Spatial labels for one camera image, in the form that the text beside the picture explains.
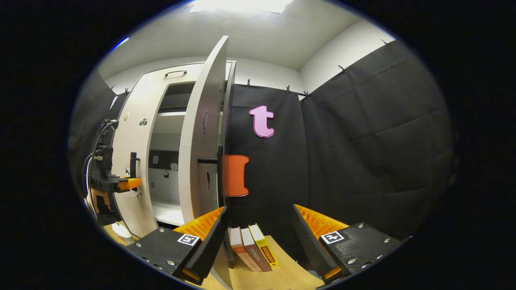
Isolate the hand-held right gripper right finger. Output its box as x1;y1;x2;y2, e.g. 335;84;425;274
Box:
292;204;404;284

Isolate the black backdrop cloth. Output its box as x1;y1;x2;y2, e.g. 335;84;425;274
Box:
69;40;454;260

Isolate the orange and white book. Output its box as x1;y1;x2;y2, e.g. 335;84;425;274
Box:
229;227;262;273

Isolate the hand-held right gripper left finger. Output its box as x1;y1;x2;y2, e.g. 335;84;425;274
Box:
127;206;228;284

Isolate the white cabinet shelf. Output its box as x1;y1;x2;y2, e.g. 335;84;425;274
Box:
152;201;187;226
156;111;223;118

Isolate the white round bowl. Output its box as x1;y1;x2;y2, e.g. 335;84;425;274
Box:
112;222;134;244

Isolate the headphone-sticker shoe cabinet door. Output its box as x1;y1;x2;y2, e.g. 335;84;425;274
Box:
178;35;230;226

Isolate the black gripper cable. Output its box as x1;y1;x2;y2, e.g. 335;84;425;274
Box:
82;120;119;204

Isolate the wide ceiling light panel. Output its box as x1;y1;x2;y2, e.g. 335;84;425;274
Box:
189;0;295;15

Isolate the beige double-door shoe cabinet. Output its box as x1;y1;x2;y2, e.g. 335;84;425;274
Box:
110;60;237;239

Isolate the camera-sticker shoe cabinet door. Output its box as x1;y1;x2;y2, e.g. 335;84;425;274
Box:
111;72;170;238

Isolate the brown book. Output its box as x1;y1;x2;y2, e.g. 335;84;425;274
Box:
241;228;273;272

